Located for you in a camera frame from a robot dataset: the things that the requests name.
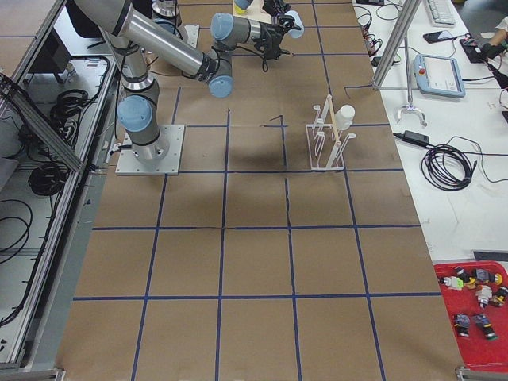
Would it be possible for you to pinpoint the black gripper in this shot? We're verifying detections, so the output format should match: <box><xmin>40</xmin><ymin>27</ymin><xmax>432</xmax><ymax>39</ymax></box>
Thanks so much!
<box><xmin>260</xmin><ymin>22</ymin><xmax>288</xmax><ymax>60</ymax></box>
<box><xmin>264</xmin><ymin>0</ymin><xmax>291</xmax><ymax>16</ymax></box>

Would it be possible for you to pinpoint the light blue cup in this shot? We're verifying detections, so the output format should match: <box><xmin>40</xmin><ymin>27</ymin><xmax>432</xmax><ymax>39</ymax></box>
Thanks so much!
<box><xmin>283</xmin><ymin>10</ymin><xmax>305</xmax><ymax>39</ymax></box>

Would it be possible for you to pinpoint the white green-lined cup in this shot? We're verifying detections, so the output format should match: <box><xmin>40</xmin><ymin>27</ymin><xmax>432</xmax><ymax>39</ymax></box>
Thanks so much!
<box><xmin>335</xmin><ymin>105</ymin><xmax>356</xmax><ymax>131</ymax></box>

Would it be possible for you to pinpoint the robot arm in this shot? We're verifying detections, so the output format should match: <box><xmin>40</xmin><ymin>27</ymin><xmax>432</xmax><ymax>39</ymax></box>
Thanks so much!
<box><xmin>76</xmin><ymin>1</ymin><xmax>303</xmax><ymax>164</ymax></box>
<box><xmin>152</xmin><ymin>0</ymin><xmax>291</xmax><ymax>35</ymax></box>

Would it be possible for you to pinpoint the yellow cup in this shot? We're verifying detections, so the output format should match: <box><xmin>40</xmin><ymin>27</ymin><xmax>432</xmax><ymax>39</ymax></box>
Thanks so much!
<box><xmin>234</xmin><ymin>0</ymin><xmax>252</xmax><ymax>13</ymax></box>

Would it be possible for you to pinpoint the cream plastic tray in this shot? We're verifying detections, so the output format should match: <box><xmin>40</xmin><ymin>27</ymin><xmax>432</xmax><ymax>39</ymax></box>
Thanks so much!
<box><xmin>233</xmin><ymin>0</ymin><xmax>269</xmax><ymax>17</ymax></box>

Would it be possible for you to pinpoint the silver reacher grabber tool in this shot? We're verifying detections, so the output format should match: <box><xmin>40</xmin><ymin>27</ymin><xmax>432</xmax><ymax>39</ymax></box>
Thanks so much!
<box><xmin>396</xmin><ymin>34</ymin><xmax>427</xmax><ymax>127</ymax></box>

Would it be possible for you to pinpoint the black smartphone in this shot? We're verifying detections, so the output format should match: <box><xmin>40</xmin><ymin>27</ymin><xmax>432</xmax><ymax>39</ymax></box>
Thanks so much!
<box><xmin>422</xmin><ymin>30</ymin><xmax>456</xmax><ymax>44</ymax></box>

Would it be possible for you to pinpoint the white keyboard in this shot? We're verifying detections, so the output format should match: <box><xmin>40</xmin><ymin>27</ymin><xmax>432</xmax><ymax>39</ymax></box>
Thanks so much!
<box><xmin>423</xmin><ymin>0</ymin><xmax>456</xmax><ymax>28</ymax></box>

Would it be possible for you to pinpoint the black power adapter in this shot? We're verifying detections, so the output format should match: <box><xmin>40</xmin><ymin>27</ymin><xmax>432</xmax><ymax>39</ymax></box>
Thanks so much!
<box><xmin>402</xmin><ymin>130</ymin><xmax>429</xmax><ymax>147</ymax></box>

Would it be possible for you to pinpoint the blue teach pendant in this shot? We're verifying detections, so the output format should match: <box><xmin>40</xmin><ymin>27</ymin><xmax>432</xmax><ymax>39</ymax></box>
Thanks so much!
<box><xmin>414</xmin><ymin>54</ymin><xmax>465</xmax><ymax>98</ymax></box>

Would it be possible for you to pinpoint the red parts tray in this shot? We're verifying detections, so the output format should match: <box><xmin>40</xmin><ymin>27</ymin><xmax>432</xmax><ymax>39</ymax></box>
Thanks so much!
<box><xmin>434</xmin><ymin>261</ymin><xmax>507</xmax><ymax>373</ymax></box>

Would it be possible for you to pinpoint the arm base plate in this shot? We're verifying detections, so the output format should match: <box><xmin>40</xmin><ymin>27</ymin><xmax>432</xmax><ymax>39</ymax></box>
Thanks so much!
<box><xmin>115</xmin><ymin>125</ymin><xmax>185</xmax><ymax>175</ymax></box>
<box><xmin>175</xmin><ymin>24</ymin><xmax>200</xmax><ymax>48</ymax></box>

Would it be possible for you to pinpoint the white wire cup rack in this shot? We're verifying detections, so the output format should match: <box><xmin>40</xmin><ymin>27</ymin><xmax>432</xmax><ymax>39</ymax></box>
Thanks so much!
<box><xmin>306</xmin><ymin>94</ymin><xmax>356</xmax><ymax>171</ymax></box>

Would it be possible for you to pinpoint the aluminium frame post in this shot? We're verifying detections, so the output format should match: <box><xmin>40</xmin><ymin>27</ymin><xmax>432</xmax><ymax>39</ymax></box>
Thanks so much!
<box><xmin>371</xmin><ymin>0</ymin><xmax>420</xmax><ymax>90</ymax></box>

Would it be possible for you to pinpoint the coiled black cable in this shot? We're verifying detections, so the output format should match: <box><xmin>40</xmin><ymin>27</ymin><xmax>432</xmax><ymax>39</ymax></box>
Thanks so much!
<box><xmin>420</xmin><ymin>137</ymin><xmax>508</xmax><ymax>192</ymax></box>

